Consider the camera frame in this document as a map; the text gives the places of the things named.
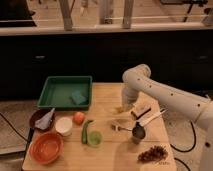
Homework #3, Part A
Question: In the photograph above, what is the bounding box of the yellow banana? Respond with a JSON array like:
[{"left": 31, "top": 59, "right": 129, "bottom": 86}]
[{"left": 115, "top": 106, "right": 124, "bottom": 113}]

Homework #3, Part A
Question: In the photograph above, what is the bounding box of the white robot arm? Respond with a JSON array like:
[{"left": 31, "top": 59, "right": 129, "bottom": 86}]
[{"left": 122, "top": 64, "right": 213, "bottom": 171}]

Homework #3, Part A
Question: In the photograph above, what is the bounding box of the dark metal cup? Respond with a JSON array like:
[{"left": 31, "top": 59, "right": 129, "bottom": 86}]
[{"left": 131, "top": 122, "right": 146, "bottom": 144}]

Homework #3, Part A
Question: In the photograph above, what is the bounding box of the white cup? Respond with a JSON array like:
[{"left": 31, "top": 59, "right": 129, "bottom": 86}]
[{"left": 55, "top": 117, "right": 72, "bottom": 136}]

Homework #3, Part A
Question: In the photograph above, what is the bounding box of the metal fork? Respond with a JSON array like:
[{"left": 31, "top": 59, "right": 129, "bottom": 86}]
[{"left": 111, "top": 124, "right": 132, "bottom": 131}]

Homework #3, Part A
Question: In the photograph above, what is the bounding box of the wooden cutting board table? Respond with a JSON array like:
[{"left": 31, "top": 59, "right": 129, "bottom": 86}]
[{"left": 22, "top": 83, "right": 176, "bottom": 171}]

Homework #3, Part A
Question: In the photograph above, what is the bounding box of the orange tomato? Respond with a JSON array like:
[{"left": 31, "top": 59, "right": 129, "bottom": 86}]
[{"left": 73, "top": 112, "right": 85, "bottom": 125}]

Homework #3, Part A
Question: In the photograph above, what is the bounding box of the teal sponge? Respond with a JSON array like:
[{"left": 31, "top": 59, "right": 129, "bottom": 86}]
[{"left": 71, "top": 91, "right": 87, "bottom": 105}]

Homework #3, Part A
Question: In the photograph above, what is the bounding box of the green cucumber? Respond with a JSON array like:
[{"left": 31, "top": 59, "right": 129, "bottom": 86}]
[{"left": 81, "top": 120, "right": 94, "bottom": 144}]

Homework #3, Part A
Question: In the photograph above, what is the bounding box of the bunch of dark grapes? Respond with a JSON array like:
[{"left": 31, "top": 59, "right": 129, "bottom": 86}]
[{"left": 138, "top": 146, "right": 168, "bottom": 163}]

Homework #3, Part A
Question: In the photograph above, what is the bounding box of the green plastic tray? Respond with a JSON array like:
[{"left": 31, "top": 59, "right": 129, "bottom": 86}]
[{"left": 37, "top": 76, "right": 92, "bottom": 110}]

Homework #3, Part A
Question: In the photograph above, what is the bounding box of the grey crumpled cloth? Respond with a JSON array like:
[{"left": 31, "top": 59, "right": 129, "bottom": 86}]
[{"left": 35, "top": 108, "right": 55, "bottom": 130}]

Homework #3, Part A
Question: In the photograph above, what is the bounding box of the dark brown bowl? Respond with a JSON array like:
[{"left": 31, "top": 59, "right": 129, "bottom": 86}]
[{"left": 29, "top": 109, "right": 55, "bottom": 132}]

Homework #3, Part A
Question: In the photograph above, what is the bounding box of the orange bowl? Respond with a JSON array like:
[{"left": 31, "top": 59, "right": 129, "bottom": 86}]
[{"left": 29, "top": 132, "right": 63, "bottom": 165}]

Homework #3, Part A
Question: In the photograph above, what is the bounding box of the black cable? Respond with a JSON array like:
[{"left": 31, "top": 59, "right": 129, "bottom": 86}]
[{"left": 169, "top": 120, "right": 198, "bottom": 154}]

